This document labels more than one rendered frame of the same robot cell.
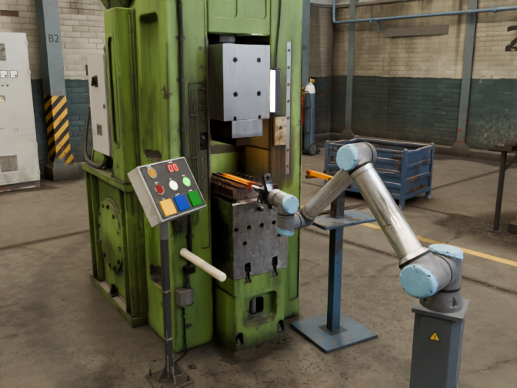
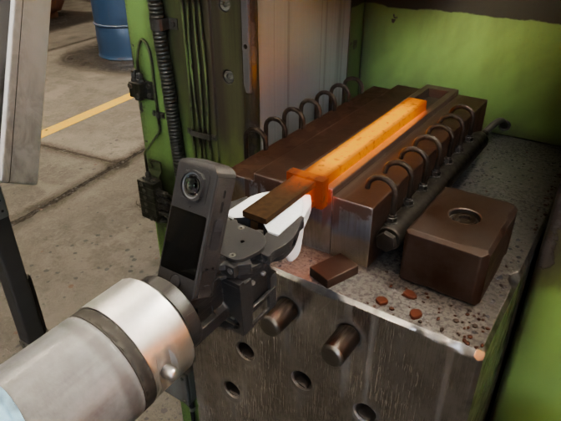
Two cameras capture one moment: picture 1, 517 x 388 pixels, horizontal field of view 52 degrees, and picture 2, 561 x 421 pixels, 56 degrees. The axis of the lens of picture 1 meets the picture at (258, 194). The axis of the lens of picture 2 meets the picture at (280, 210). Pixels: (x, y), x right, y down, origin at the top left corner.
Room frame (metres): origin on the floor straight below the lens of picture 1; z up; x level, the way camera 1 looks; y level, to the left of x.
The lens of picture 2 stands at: (2.70, -0.43, 1.27)
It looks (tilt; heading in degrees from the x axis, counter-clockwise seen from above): 30 degrees down; 68
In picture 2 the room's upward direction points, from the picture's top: straight up
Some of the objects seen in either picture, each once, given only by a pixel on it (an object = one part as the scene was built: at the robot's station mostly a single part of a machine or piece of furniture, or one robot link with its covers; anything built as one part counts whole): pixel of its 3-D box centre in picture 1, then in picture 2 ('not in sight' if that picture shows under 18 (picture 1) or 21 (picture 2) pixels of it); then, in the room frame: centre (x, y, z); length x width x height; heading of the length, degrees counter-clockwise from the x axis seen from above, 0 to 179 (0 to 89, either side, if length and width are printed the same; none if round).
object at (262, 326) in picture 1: (237, 294); not in sight; (3.13, 0.14, 0.23); 0.55 x 0.37 x 0.47; 34
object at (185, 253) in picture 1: (202, 264); not in sight; (2.65, 0.30, 0.62); 0.44 x 0.05 x 0.05; 34
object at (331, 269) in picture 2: not in sight; (334, 270); (2.93, -0.02, 0.92); 0.04 x 0.03 x 0.01; 14
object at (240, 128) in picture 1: (228, 125); not in sight; (3.09, 0.18, 1.32); 0.42 x 0.20 x 0.10; 34
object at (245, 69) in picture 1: (234, 81); not in sight; (3.11, 0.14, 1.56); 0.42 x 0.39 x 0.40; 34
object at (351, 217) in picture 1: (337, 217); not in sight; (3.08, -0.48, 0.76); 0.40 x 0.30 x 0.02; 119
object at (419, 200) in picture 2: not in sight; (441, 181); (3.12, 0.06, 0.95); 0.34 x 0.03 x 0.03; 34
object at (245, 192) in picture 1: (228, 185); (371, 149); (3.09, 0.18, 0.96); 0.42 x 0.20 x 0.09; 34
